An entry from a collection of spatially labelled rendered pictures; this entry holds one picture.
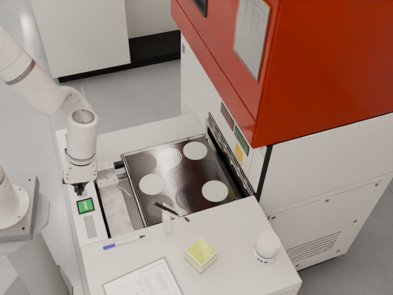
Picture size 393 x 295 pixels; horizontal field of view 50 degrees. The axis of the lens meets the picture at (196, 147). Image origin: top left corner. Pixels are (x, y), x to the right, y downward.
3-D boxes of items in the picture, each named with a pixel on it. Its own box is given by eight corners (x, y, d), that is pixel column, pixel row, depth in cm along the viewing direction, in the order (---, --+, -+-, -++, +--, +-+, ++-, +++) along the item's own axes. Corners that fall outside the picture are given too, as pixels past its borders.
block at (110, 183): (117, 180, 163) (117, 175, 161) (120, 187, 161) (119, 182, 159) (97, 185, 161) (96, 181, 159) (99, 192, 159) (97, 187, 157)
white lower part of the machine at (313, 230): (275, 157, 291) (301, 60, 230) (342, 260, 240) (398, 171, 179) (179, 184, 273) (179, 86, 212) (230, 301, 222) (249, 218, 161)
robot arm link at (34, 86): (9, 50, 111) (78, 122, 133) (-1, 87, 100) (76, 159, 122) (37, 35, 110) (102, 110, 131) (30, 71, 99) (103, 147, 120)
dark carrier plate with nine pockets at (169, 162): (203, 137, 178) (203, 136, 178) (237, 200, 157) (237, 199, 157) (124, 157, 170) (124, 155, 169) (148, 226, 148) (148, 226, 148)
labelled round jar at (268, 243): (268, 243, 138) (273, 227, 131) (279, 261, 133) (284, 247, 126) (249, 249, 136) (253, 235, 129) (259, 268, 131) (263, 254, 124)
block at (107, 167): (113, 165, 168) (112, 160, 166) (114, 171, 166) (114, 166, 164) (93, 170, 166) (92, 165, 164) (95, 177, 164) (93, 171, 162)
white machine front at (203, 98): (185, 85, 212) (186, 13, 182) (255, 215, 162) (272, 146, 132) (179, 86, 211) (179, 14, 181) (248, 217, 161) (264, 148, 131)
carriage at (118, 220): (113, 168, 171) (112, 163, 169) (137, 244, 149) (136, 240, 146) (93, 173, 169) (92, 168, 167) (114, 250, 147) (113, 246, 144)
